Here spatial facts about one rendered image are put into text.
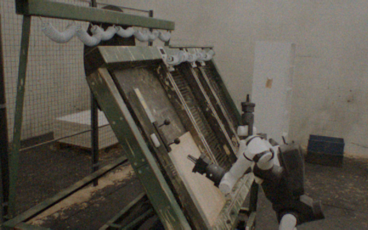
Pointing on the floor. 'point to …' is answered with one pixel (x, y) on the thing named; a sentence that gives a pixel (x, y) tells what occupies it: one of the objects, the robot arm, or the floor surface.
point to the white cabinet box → (273, 87)
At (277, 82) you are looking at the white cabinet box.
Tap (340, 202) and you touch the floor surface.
